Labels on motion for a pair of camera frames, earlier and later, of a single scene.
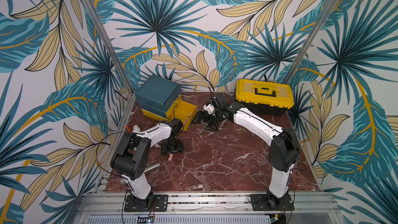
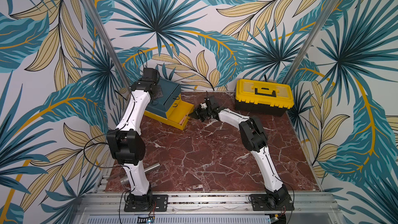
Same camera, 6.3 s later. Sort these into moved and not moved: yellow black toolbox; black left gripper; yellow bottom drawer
Moved: black left gripper
Not moved: yellow bottom drawer; yellow black toolbox
